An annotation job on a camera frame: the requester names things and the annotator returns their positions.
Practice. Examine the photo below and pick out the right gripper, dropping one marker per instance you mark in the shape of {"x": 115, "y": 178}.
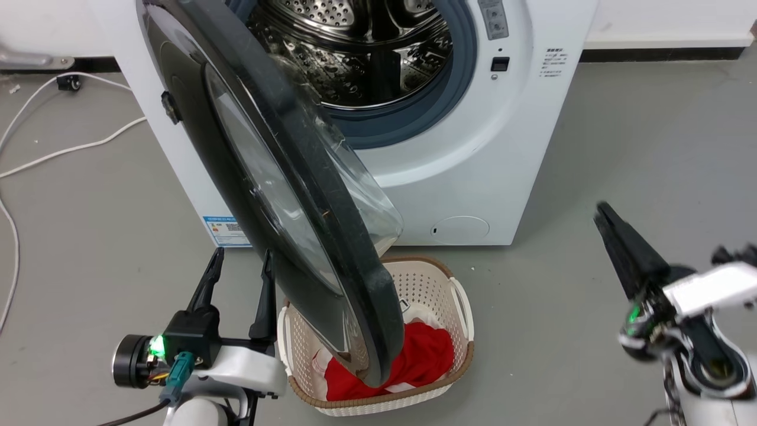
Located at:
{"x": 704, "y": 290}

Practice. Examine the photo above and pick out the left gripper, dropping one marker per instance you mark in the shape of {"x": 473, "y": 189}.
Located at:
{"x": 195, "y": 334}

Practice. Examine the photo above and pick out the dark round washing machine door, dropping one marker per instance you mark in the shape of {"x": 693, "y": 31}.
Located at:
{"x": 307, "y": 195}

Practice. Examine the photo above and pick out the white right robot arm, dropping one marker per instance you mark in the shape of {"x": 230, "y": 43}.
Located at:
{"x": 718, "y": 373}

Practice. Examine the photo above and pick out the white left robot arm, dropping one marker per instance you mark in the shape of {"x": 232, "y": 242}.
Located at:
{"x": 198, "y": 411}

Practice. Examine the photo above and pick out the white front-load washing machine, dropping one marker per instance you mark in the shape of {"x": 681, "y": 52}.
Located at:
{"x": 473, "y": 177}

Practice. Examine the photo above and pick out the black door hinge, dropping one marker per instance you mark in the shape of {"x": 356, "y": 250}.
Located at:
{"x": 171, "y": 107}

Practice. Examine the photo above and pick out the black door lock socket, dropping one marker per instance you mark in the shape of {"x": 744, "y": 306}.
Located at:
{"x": 500, "y": 64}

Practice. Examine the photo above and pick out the blue-grey rubber door gasket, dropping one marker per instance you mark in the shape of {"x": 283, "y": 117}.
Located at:
{"x": 462, "y": 77}

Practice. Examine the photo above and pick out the blue energy label sticker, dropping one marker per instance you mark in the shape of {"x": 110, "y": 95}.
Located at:
{"x": 227, "y": 232}

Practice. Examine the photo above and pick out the round white filter cover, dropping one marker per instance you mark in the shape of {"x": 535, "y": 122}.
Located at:
{"x": 460, "y": 230}

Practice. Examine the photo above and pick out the cream woven laundry basket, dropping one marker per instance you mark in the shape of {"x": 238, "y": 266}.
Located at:
{"x": 427, "y": 293}

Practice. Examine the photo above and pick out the white garment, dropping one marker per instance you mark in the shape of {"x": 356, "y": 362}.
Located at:
{"x": 427, "y": 317}

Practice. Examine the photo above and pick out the black baseboard strip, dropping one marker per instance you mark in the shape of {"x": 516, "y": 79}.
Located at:
{"x": 662, "y": 54}

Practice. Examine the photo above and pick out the red garment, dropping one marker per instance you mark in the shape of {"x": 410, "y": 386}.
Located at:
{"x": 426, "y": 358}

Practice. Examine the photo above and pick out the grey control label strip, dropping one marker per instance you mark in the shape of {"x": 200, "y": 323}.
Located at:
{"x": 494, "y": 21}

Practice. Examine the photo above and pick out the black caster wheel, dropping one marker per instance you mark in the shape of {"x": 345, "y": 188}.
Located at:
{"x": 69, "y": 82}

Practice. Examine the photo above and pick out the steel perforated washer drum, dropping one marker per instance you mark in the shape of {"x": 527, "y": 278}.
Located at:
{"x": 366, "y": 47}

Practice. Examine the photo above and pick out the grey metal base foot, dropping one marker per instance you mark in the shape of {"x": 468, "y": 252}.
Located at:
{"x": 29, "y": 59}

